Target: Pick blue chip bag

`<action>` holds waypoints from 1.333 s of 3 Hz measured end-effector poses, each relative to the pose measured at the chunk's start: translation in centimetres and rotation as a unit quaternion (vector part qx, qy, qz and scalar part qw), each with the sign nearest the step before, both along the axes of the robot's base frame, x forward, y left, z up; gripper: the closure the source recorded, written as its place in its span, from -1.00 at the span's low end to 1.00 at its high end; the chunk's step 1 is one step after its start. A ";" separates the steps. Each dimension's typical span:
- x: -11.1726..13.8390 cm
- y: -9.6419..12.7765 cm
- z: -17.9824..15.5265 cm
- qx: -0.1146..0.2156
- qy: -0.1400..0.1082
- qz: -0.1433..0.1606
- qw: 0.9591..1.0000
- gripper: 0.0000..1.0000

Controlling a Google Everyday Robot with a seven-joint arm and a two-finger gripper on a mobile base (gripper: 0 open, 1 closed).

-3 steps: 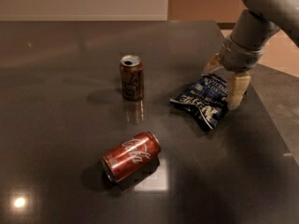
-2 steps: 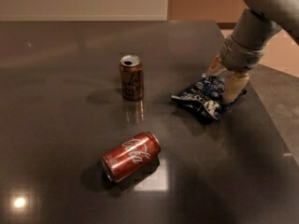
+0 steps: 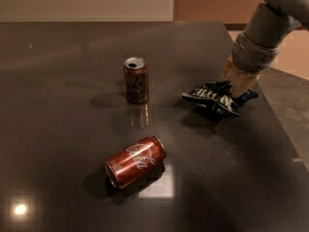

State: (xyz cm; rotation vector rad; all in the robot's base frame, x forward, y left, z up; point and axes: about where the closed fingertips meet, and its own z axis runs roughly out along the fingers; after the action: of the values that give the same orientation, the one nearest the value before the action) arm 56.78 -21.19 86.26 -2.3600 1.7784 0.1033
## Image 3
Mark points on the upright brown soda can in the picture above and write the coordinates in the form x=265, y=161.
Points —
x=136, y=79

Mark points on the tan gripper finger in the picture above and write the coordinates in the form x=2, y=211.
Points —
x=242, y=81
x=230, y=71

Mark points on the blue chip bag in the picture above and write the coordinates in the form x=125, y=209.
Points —
x=214, y=98

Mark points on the red cola can lying down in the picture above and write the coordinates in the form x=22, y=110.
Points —
x=134, y=162

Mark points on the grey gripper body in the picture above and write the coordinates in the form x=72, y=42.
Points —
x=251, y=56

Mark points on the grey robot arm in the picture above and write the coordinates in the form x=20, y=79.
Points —
x=258, y=44

